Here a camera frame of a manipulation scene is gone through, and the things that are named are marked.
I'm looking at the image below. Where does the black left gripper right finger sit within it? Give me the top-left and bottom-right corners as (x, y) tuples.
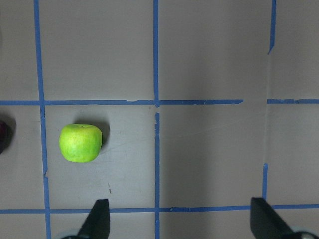
(250, 197), (299, 239)

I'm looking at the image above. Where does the green apple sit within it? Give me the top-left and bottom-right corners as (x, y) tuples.
(59, 124), (103, 163)

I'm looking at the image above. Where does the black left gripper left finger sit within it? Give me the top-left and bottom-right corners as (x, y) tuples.
(77, 199), (110, 239)

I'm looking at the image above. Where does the dark purple apple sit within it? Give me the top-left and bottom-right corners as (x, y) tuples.
(0, 120), (11, 153)

